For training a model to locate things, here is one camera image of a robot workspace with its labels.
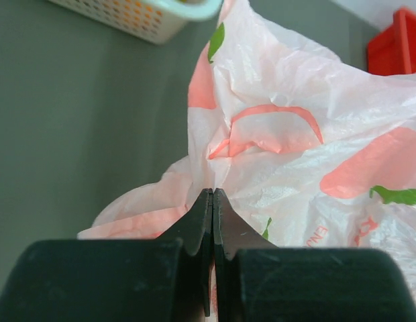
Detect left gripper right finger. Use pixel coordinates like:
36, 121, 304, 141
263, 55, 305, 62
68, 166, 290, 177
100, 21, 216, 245
213, 189, 416, 321

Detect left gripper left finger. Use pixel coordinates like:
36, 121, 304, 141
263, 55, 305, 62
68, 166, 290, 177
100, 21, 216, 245
0, 189, 213, 321

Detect pink plastic bag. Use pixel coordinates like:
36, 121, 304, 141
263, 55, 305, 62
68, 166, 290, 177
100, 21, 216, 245
79, 1, 416, 301

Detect white plastic basket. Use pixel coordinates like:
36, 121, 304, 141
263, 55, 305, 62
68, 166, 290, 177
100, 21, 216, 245
51, 0, 223, 44

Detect red plastic tray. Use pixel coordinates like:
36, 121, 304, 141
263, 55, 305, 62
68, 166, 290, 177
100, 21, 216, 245
366, 7, 416, 76

